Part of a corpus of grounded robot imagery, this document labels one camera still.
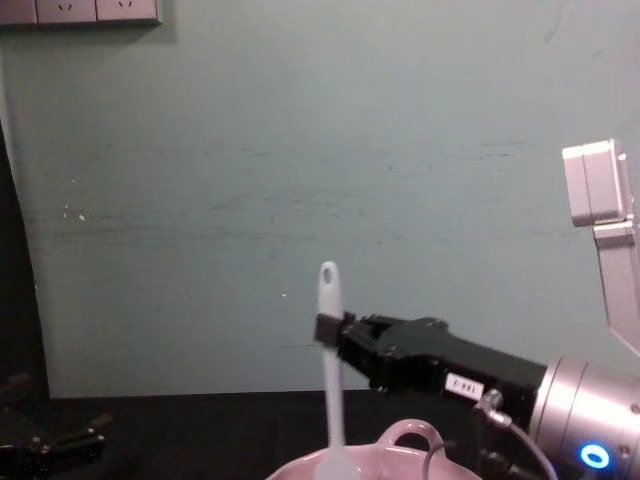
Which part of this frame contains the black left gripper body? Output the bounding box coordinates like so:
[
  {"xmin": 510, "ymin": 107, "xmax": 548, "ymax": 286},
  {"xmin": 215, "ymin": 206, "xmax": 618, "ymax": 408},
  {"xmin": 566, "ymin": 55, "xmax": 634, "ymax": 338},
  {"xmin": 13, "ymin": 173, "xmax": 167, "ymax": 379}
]
[{"xmin": 0, "ymin": 424, "xmax": 64, "ymax": 480}]

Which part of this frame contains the black hanging drape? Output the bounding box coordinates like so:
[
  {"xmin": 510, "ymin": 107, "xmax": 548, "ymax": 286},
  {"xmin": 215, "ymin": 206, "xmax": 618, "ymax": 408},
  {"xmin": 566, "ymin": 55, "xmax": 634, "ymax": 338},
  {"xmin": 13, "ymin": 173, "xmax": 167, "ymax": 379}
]
[{"xmin": 0, "ymin": 117, "xmax": 52, "ymax": 401}]

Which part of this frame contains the thin dark gripper cable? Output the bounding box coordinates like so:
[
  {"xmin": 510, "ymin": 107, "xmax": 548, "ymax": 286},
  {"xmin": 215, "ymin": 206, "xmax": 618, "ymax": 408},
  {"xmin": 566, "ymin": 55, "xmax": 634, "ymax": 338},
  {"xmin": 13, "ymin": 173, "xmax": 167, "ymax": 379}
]
[{"xmin": 422, "ymin": 387, "xmax": 562, "ymax": 480}]

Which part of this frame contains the white plastic spoon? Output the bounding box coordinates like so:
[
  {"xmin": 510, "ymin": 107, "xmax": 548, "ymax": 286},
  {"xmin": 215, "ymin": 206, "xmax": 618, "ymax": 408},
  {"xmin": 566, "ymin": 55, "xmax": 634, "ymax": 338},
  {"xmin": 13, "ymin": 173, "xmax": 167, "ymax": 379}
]
[{"xmin": 314, "ymin": 260, "xmax": 360, "ymax": 480}]

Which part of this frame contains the pink ceramic pot with handle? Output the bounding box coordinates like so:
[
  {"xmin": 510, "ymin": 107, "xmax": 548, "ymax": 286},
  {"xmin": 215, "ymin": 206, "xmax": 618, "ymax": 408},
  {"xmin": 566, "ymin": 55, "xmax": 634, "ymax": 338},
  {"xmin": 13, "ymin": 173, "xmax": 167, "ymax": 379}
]
[{"xmin": 264, "ymin": 418, "xmax": 482, "ymax": 480}]

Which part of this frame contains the white wall socket panel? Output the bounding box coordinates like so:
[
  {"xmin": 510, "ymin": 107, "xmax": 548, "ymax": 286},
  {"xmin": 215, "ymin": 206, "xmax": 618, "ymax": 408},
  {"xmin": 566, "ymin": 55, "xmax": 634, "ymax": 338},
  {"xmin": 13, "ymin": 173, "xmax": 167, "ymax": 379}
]
[
  {"xmin": 36, "ymin": 0, "xmax": 99, "ymax": 26},
  {"xmin": 0, "ymin": 0, "xmax": 39, "ymax": 26},
  {"xmin": 95, "ymin": 0, "xmax": 165, "ymax": 27}
]

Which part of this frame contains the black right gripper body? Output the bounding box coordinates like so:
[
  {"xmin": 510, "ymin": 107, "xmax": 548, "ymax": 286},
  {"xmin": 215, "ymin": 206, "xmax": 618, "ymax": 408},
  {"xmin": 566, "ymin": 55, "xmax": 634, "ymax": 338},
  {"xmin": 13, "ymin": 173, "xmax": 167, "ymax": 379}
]
[{"xmin": 370, "ymin": 315, "xmax": 550, "ymax": 432}]

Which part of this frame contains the black table cloth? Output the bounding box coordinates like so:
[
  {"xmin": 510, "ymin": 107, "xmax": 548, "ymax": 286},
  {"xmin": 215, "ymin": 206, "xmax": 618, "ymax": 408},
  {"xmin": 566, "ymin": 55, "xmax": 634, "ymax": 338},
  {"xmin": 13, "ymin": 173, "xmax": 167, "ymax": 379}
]
[{"xmin": 0, "ymin": 388, "xmax": 561, "ymax": 480}]

